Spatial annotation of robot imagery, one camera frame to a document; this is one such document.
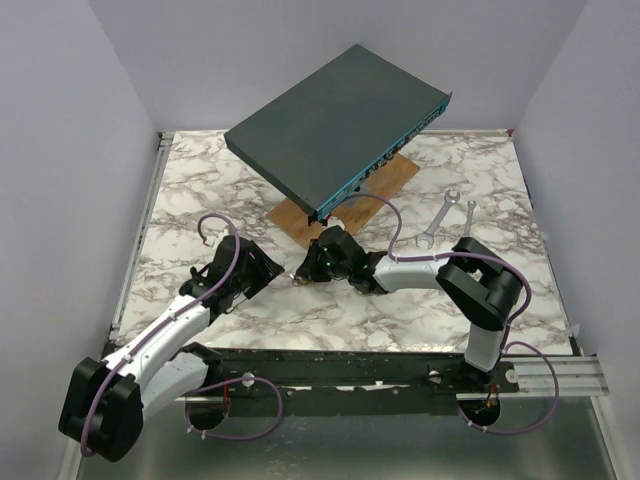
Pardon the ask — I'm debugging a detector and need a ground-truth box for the large brass padlock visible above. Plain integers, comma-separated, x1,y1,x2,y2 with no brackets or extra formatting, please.
288,272,310,287

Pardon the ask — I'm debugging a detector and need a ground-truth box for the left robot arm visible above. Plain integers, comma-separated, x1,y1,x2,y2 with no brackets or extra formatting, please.
58,235,284,462

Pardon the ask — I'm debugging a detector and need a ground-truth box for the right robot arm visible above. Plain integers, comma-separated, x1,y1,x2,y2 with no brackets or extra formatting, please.
294,227,531,392

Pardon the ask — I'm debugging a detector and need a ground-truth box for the wooden board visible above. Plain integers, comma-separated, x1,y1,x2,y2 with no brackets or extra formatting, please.
267,154,420,250

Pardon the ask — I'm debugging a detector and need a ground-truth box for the silver wrench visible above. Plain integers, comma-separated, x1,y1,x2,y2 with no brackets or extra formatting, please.
415,190,461,248
461,200,477,238

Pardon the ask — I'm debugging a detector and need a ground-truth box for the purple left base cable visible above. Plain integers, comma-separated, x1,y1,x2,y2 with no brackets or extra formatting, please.
184,377,284,442

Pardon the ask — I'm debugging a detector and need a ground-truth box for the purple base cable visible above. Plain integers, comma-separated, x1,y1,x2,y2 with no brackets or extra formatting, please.
184,377,284,442
457,340,561,435

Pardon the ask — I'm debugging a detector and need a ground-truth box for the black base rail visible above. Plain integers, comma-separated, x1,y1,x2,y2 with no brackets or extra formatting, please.
185,344,519,426

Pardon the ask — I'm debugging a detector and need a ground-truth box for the dark network switch box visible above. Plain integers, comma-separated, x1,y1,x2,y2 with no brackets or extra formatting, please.
224,45,451,223

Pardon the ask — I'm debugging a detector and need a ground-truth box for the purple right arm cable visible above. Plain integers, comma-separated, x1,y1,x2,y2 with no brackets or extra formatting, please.
329,193,534,331

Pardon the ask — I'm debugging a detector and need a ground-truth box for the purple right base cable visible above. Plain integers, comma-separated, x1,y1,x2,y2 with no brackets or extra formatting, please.
457,340,561,435

